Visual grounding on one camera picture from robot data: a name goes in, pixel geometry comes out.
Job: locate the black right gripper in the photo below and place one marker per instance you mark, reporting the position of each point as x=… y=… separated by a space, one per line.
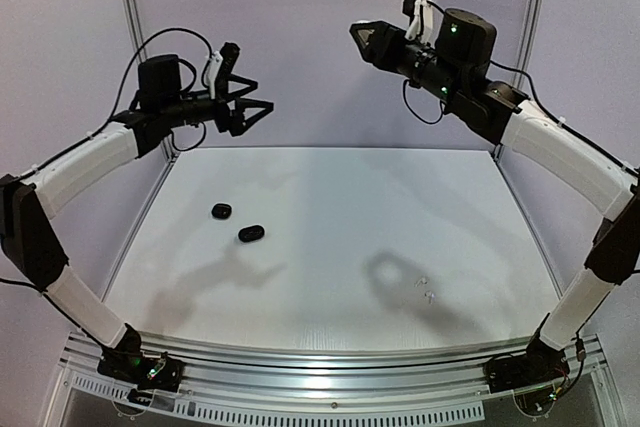
x=386 y=42

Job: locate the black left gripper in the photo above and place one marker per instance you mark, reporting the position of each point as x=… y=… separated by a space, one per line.
x=226 y=120

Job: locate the black oval charging case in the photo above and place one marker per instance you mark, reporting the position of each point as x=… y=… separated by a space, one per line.
x=221 y=211

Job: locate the small black charging case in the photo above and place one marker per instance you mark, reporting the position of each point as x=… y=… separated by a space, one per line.
x=251 y=233

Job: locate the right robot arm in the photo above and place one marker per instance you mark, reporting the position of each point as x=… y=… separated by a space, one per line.
x=453 y=68

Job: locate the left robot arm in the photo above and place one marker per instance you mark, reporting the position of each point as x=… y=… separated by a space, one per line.
x=160 y=105

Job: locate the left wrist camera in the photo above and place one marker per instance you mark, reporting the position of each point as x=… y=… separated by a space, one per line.
x=218 y=70

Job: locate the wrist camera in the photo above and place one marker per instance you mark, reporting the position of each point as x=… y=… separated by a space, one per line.
x=421 y=20
x=218 y=70

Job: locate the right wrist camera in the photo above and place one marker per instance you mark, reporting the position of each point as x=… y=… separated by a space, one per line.
x=421 y=20

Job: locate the right aluminium wall post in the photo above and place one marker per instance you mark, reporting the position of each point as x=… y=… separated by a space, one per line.
x=526 y=43

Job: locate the aluminium wall post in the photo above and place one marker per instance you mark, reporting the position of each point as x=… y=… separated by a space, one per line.
x=526 y=43
x=135 y=30

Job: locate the left aluminium wall post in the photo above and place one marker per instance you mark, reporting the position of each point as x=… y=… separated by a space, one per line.
x=135 y=30

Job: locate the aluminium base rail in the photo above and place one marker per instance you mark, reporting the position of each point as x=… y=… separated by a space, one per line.
x=250 y=386

